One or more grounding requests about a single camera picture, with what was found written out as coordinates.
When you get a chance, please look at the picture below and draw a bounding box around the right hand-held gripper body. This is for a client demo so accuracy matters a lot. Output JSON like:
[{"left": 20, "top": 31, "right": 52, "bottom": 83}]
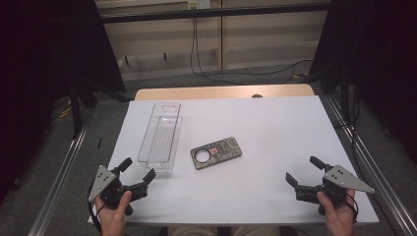
[{"left": 294, "top": 164, "right": 376, "bottom": 206}]

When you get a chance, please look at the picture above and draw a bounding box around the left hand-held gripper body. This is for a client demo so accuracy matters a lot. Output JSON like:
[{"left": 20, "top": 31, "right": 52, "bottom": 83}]
[{"left": 88, "top": 164, "right": 149, "bottom": 211}]

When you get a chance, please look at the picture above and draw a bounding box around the clear plastic package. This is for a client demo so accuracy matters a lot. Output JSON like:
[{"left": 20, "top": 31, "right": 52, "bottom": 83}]
[{"left": 137, "top": 101, "right": 183, "bottom": 175}]

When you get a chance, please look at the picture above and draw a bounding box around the patterned phone case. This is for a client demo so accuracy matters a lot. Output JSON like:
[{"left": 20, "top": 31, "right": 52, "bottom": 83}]
[{"left": 190, "top": 137, "right": 243, "bottom": 171}]

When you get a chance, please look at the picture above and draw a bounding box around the person's right hand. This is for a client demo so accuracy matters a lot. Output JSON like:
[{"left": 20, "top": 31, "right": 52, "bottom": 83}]
[{"left": 316, "top": 189, "right": 357, "bottom": 236}]

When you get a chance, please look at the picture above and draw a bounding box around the person's left hand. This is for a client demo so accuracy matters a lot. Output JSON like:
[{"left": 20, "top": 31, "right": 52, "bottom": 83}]
[{"left": 93, "top": 190, "right": 133, "bottom": 236}]

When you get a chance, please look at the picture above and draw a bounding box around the white table board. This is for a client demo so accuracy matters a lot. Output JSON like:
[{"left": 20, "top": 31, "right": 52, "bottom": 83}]
[{"left": 88, "top": 95, "right": 381, "bottom": 225}]

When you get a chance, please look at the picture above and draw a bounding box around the black stand pole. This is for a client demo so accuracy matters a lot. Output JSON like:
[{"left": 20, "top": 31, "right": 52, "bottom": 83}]
[{"left": 69, "top": 80, "right": 84, "bottom": 140}]

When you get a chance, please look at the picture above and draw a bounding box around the black curtain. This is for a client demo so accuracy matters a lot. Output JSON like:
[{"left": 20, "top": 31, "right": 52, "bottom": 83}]
[
  {"left": 309, "top": 0, "right": 417, "bottom": 165},
  {"left": 0, "top": 0, "right": 126, "bottom": 205}
]

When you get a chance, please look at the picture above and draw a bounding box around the black horizontal bar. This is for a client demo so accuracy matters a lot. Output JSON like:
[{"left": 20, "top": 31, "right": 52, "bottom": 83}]
[{"left": 99, "top": 3, "right": 330, "bottom": 25}]

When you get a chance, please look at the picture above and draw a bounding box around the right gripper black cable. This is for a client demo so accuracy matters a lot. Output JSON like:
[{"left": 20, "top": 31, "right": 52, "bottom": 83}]
[{"left": 346, "top": 194, "right": 359, "bottom": 221}]

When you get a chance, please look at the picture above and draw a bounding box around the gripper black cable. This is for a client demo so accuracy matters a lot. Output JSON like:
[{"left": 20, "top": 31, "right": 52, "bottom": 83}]
[
  {"left": 346, "top": 194, "right": 359, "bottom": 221},
  {"left": 87, "top": 191, "right": 102, "bottom": 232}
]

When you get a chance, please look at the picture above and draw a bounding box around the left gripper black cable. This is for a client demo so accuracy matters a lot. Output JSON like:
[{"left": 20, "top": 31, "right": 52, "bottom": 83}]
[{"left": 87, "top": 191, "right": 102, "bottom": 232}]

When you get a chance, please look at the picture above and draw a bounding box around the metal floor rail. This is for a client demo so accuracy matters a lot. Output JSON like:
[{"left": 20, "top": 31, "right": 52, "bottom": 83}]
[
  {"left": 28, "top": 124, "right": 89, "bottom": 236},
  {"left": 323, "top": 94, "right": 417, "bottom": 236}
]

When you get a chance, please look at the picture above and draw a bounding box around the yellow floor cable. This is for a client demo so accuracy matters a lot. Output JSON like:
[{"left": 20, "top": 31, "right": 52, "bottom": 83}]
[{"left": 50, "top": 97, "right": 73, "bottom": 120}]

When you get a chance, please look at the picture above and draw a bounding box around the black floor cable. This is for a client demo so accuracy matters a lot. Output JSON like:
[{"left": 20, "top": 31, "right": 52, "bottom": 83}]
[
  {"left": 195, "top": 18, "right": 314, "bottom": 77},
  {"left": 190, "top": 18, "right": 245, "bottom": 86}
]

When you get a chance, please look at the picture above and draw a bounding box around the white wall socket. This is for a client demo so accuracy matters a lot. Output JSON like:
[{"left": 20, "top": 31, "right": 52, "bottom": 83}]
[{"left": 187, "top": 0, "right": 211, "bottom": 10}]

